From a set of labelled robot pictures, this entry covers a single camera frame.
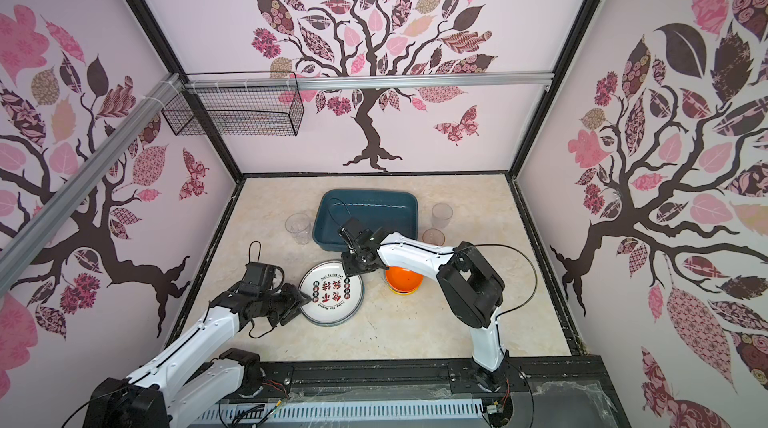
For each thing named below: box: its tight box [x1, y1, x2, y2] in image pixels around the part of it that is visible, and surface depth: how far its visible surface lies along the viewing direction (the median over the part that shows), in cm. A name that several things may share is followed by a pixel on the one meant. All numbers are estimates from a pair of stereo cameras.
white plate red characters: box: [298, 260, 365, 327], surface depth 87 cm
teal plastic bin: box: [312, 188, 419, 252], surface depth 111 cm
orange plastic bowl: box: [385, 266, 424, 293], surface depth 84 cm
